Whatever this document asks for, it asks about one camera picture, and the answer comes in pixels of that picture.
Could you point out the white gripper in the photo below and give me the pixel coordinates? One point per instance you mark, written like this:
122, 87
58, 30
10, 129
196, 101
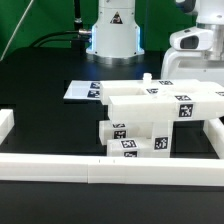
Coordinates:
195, 53

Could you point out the white chair back frame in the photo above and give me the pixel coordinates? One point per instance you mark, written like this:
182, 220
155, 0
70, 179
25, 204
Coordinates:
186, 100

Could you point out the white chair seat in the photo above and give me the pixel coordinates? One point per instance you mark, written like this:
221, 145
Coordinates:
156, 133

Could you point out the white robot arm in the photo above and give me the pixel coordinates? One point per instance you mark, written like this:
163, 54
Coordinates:
115, 37

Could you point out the grey diagonal rod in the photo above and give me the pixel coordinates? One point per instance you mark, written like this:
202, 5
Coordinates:
16, 29

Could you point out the white U-shaped fence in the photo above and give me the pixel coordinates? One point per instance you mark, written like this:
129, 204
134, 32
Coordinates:
111, 170

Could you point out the black vertical post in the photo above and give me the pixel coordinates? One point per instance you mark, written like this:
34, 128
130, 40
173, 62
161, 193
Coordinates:
77, 21

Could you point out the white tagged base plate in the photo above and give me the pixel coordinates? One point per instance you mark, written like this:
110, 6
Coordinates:
83, 90

